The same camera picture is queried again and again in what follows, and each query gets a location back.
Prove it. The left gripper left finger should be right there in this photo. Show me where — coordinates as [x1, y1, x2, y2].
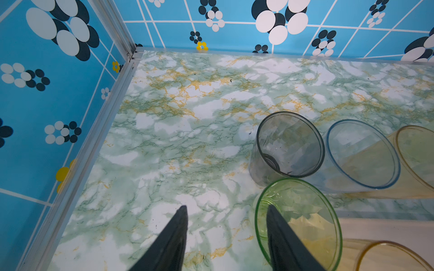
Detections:
[130, 206, 188, 271]

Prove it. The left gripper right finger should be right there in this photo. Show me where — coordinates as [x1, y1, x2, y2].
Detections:
[266, 205, 324, 271]

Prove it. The tall green glass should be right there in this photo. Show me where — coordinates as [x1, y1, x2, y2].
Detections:
[249, 178, 342, 271]

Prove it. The tall amber glass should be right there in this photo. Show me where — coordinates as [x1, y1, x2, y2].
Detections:
[337, 239, 434, 271]

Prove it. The cream plastic tray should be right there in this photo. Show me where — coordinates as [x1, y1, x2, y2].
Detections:
[339, 217, 434, 265]

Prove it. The tall grey glass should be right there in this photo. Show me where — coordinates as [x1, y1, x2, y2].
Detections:
[249, 111, 325, 186]

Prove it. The tall pale blue glass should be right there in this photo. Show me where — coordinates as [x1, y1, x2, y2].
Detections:
[304, 119, 401, 194]

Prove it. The tall yellow glass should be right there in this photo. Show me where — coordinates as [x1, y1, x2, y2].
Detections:
[346, 125, 434, 199]

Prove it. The left aluminium corner post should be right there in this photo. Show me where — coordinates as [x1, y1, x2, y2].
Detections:
[89, 0, 143, 62]

